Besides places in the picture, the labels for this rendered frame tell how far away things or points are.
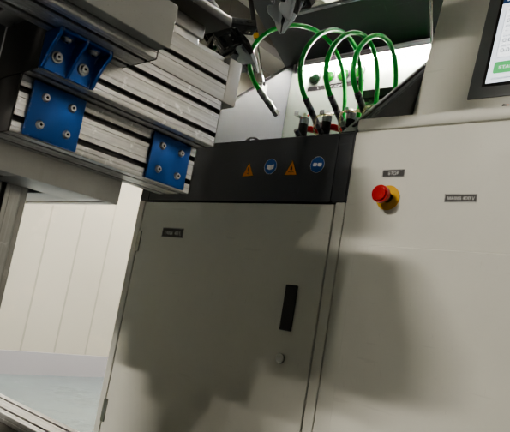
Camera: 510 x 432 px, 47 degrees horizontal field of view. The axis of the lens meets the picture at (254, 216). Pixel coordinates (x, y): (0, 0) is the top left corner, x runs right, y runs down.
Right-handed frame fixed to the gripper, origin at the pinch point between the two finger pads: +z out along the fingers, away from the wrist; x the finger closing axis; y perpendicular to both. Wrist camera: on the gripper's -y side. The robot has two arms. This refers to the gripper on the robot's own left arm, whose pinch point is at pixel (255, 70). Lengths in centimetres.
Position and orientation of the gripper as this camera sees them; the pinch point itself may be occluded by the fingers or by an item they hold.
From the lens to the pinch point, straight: 176.7
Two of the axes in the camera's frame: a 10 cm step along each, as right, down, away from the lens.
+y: -7.3, 4.9, -4.8
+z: 5.8, 8.2, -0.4
